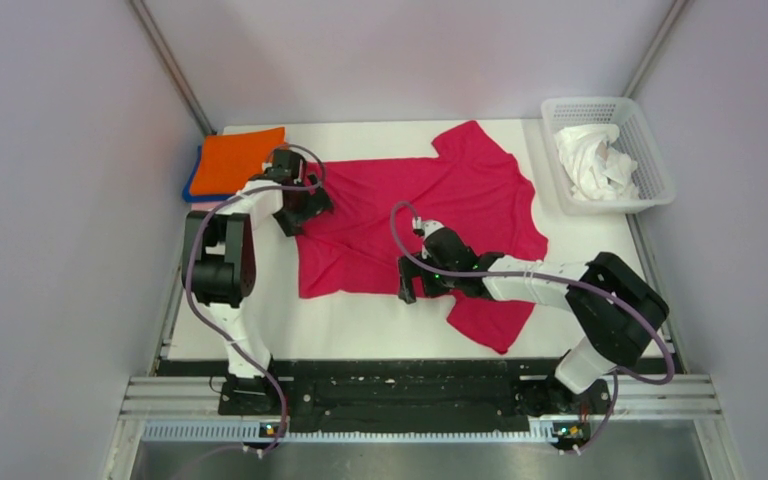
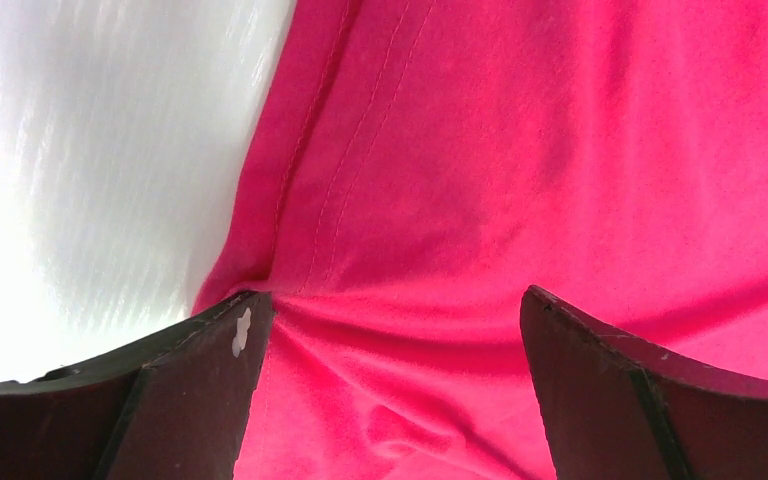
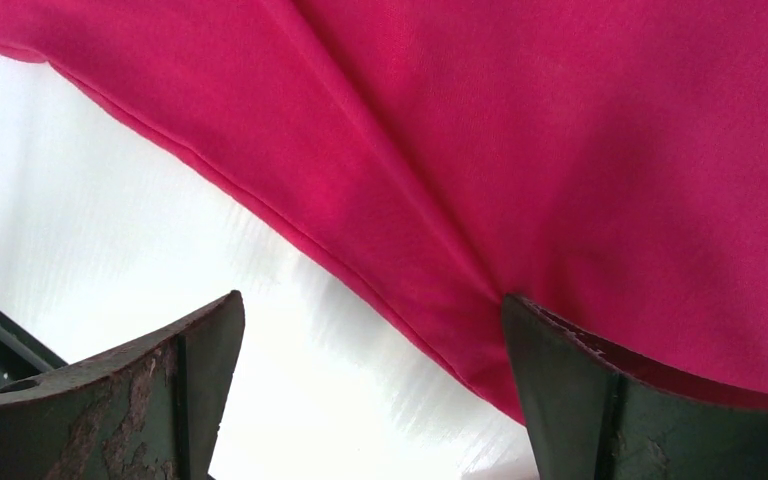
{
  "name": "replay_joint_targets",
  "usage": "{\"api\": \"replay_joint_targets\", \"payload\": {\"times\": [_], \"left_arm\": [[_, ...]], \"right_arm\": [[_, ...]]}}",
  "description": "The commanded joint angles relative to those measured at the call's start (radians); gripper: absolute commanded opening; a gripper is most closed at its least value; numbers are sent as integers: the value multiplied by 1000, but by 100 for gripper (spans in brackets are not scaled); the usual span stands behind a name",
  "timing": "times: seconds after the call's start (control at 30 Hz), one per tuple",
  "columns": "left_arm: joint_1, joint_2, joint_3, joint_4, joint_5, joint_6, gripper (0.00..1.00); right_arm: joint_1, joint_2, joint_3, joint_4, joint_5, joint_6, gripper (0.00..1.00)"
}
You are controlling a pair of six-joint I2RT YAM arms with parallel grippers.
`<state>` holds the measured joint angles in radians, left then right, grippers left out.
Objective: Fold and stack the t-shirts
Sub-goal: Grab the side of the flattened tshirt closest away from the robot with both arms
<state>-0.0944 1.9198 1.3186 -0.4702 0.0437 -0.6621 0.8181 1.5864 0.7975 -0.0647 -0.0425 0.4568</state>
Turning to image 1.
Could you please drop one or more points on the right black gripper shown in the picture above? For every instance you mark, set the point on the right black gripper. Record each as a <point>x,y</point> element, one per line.
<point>407,291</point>

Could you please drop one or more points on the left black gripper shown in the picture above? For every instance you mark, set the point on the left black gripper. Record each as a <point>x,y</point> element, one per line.
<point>316,202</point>

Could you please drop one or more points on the crimson red t-shirt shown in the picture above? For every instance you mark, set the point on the crimson red t-shirt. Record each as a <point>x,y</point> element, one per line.
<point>473,184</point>

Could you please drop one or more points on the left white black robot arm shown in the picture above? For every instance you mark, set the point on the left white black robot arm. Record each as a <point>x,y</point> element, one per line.
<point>219,262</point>

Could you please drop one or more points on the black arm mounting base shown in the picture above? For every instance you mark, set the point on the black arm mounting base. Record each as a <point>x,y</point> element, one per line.
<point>419,396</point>

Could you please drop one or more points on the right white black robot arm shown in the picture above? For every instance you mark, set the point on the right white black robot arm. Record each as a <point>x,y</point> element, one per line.
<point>617,310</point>

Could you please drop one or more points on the folded orange t-shirt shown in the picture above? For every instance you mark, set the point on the folded orange t-shirt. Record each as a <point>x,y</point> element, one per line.
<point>229,161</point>

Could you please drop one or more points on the folded pink t-shirt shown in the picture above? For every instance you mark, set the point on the folded pink t-shirt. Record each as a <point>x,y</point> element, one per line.
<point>204,206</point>

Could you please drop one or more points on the folded blue t-shirt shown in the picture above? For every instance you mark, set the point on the folded blue t-shirt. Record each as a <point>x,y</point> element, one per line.
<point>187,194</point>

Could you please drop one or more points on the crumpled white t-shirt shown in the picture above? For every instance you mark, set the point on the crumpled white t-shirt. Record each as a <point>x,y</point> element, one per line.
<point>597,170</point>

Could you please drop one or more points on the white plastic laundry basket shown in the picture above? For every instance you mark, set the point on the white plastic laundry basket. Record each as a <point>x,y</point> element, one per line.
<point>656,186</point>

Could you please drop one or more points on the white slotted cable duct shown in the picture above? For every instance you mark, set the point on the white slotted cable duct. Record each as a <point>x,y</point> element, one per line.
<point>261,432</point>

